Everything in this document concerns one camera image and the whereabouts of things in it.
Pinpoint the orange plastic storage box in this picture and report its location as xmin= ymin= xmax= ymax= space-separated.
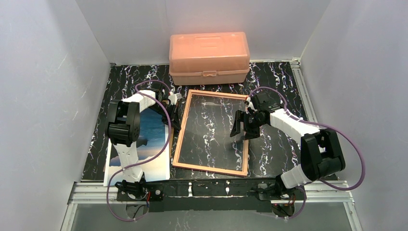
xmin=169 ymin=32 xmax=250 ymax=86

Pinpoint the pink wooden picture frame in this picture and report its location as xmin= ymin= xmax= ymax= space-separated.
xmin=172 ymin=90 xmax=250 ymax=178

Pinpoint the aluminium front rail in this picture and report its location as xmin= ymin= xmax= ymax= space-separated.
xmin=69 ymin=178 xmax=354 ymax=204

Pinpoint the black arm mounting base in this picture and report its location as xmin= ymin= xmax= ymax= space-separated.
xmin=115 ymin=178 xmax=305 ymax=216

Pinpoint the aluminium rail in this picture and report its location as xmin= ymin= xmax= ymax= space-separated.
xmin=289 ymin=59 xmax=318 ymax=122
xmin=69 ymin=178 xmax=354 ymax=204

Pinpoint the landscape photo print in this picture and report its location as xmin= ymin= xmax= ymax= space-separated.
xmin=102 ymin=107 xmax=171 ymax=187

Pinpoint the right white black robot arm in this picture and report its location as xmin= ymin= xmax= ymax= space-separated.
xmin=230 ymin=95 xmax=345 ymax=193

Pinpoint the brown cardboard backing board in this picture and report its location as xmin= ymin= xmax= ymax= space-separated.
xmin=168 ymin=127 xmax=174 ymax=153

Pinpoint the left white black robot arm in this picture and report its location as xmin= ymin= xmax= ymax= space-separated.
xmin=105 ymin=90 xmax=182 ymax=183

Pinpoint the aluminium right side rail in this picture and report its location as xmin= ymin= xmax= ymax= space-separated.
xmin=289 ymin=59 xmax=318 ymax=122

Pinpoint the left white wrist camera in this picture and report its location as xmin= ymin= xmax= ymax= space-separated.
xmin=168 ymin=93 xmax=182 ymax=105

